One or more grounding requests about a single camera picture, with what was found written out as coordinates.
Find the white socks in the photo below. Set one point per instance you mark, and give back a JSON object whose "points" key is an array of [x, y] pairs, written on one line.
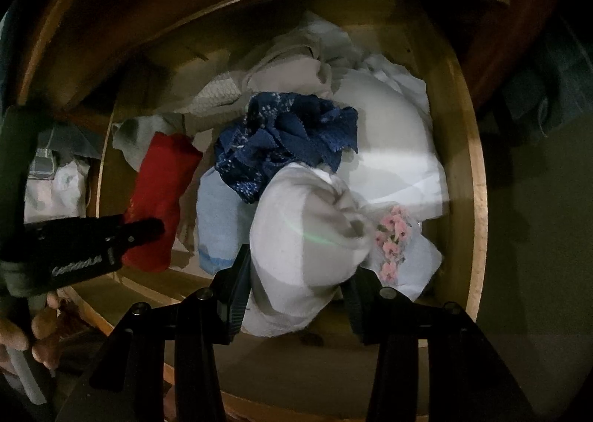
{"points": [[301, 241]]}

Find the red sock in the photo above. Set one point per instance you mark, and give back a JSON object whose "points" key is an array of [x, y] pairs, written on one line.
{"points": [[157, 190]]}

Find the light blue sock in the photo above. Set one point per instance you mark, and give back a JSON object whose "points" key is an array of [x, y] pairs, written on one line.
{"points": [[222, 227]]}

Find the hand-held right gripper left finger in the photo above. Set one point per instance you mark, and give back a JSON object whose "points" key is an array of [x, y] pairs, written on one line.
{"points": [[236, 292]]}

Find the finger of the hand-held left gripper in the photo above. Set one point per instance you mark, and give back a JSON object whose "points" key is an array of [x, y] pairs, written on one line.
{"points": [[143, 232]]}

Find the blue checked cloth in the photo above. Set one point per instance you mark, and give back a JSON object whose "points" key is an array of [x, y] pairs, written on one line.
{"points": [[546, 93]]}

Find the white floral underwear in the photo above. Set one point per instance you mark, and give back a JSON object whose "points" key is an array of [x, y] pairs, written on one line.
{"points": [[407, 260]]}

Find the navy lace underwear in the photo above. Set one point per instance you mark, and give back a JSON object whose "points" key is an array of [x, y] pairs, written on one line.
{"points": [[287, 135]]}

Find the person's left hand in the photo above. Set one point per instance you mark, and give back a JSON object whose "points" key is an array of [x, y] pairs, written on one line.
{"points": [[46, 311]]}

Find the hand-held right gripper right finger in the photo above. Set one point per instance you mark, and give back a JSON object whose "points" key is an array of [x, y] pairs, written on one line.
{"points": [[356, 311]]}

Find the white crumpled fabric pile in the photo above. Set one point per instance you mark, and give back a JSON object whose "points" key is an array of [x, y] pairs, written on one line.
{"points": [[60, 199]]}

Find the large white garment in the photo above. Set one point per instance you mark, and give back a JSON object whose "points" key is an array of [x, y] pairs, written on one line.
{"points": [[394, 139]]}

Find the wooden drawer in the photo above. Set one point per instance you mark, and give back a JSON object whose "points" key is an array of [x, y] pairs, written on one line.
{"points": [[463, 172]]}

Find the white textured garment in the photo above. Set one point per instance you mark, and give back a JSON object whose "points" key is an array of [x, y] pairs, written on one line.
{"points": [[217, 98]]}

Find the beige garment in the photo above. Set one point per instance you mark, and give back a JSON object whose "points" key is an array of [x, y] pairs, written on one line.
{"points": [[287, 74]]}

